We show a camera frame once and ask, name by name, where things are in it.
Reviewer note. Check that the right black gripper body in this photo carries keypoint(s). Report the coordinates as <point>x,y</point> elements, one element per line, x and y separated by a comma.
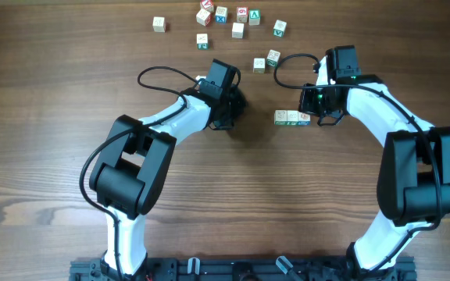
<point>327,117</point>

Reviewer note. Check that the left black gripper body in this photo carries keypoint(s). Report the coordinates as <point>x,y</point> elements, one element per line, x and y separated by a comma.
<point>237,103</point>

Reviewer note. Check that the blue edged wooden block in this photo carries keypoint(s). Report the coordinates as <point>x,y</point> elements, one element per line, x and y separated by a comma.
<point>303,119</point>

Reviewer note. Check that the green edged block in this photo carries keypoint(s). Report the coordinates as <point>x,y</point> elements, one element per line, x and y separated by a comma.
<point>292,117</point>
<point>280,117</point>
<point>202,41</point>

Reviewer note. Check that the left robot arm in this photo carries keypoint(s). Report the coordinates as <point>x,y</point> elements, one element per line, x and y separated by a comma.
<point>124,176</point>

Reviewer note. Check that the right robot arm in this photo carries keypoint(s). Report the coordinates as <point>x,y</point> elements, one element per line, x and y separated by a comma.
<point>413,186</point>

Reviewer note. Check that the green Z letter block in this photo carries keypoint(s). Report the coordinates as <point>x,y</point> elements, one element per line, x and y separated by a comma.
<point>272,58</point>

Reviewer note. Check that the plain wooden centre block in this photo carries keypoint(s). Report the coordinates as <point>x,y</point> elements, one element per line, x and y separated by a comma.
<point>238,30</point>

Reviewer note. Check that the red edged wooden block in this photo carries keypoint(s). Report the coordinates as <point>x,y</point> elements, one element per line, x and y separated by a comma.
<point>203,17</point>

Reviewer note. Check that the blue X letter block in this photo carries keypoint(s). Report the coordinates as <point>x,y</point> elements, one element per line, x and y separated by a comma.
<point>221,14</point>

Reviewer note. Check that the red number nine block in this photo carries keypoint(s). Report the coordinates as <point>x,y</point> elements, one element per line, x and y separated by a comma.
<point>242,14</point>

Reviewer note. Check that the green A letter block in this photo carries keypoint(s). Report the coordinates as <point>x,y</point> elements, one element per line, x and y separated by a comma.
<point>254,17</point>

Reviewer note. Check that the green V letter block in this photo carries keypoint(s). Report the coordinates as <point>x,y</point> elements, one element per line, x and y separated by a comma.
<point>279,28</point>

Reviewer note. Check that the red letter block top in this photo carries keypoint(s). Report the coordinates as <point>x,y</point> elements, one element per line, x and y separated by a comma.
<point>207,5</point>

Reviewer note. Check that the plain block far left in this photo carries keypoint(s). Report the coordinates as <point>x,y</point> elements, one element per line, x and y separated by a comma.
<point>159,24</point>

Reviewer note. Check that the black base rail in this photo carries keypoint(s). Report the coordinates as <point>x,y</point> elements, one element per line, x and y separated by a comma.
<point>321,268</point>

